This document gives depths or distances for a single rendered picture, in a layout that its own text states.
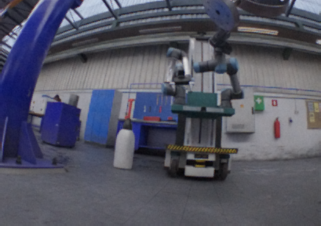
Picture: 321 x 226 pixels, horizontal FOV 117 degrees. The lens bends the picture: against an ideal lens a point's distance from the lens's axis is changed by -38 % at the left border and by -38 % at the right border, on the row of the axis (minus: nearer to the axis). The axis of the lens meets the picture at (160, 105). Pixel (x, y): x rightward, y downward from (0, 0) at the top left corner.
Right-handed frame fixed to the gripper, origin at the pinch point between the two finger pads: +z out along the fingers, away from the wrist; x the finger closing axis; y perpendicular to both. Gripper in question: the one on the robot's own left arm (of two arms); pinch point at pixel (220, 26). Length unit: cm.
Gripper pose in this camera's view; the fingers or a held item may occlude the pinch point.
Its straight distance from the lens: 86.4
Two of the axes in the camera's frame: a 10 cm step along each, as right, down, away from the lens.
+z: -3.0, -1.8, -9.4
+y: -5.6, -7.6, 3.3
